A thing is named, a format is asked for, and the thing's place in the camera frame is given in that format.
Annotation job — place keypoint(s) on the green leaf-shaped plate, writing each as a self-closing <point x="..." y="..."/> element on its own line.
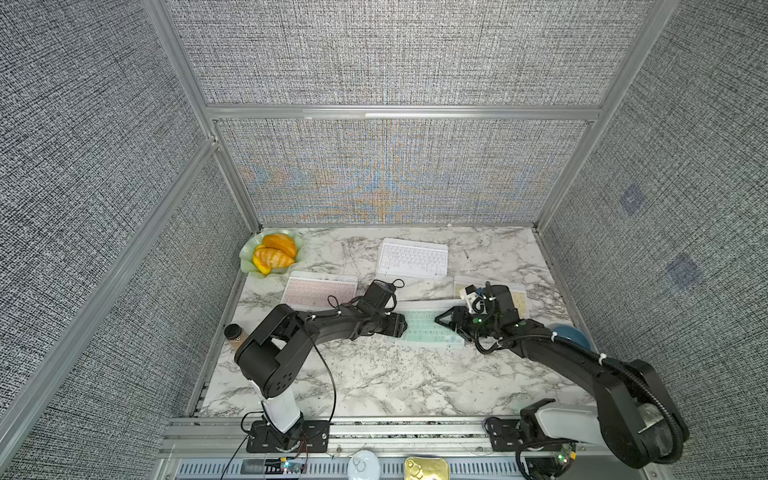
<point x="245" y="254"/>

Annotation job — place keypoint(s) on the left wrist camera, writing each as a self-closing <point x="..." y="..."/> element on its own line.
<point x="381" y="295"/>

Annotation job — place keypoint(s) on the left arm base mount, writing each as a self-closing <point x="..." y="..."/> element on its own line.
<point x="306" y="436"/>

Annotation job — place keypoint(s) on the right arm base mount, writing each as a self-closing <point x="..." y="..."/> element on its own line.
<point x="545" y="436"/>

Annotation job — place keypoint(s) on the orange bread pastry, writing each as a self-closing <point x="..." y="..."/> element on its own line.
<point x="276" y="251"/>

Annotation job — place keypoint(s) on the pink keyboard back left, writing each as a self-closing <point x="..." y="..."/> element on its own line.
<point x="317" y="291"/>

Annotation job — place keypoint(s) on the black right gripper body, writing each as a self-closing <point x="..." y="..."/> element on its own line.
<point x="482" y="324"/>

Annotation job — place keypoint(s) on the green keyboard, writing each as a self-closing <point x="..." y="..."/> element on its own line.
<point x="422" y="330"/>

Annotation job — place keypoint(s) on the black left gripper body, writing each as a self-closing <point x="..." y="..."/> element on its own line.
<point x="387" y="327"/>

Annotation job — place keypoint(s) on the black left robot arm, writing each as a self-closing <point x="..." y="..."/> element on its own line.
<point x="271" y="356"/>

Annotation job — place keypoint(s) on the aluminium front rail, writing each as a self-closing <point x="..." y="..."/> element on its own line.
<point x="215" y="448"/>

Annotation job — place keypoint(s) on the gold metal tin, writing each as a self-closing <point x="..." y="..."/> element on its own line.
<point x="426" y="468"/>

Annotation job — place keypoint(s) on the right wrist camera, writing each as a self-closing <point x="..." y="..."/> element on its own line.
<point x="487" y="299"/>

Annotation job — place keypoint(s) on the yellow keyboard mid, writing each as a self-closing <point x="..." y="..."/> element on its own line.
<point x="518" y="291"/>

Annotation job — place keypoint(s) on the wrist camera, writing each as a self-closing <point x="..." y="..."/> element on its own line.
<point x="487" y="299"/>
<point x="381" y="295"/>

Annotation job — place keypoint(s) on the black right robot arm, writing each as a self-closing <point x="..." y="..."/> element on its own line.
<point x="634" y="416"/>

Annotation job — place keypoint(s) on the white keyboard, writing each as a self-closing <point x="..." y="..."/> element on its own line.
<point x="413" y="259"/>

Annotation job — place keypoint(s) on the blue bowl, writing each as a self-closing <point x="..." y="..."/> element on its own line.
<point x="572" y="333"/>

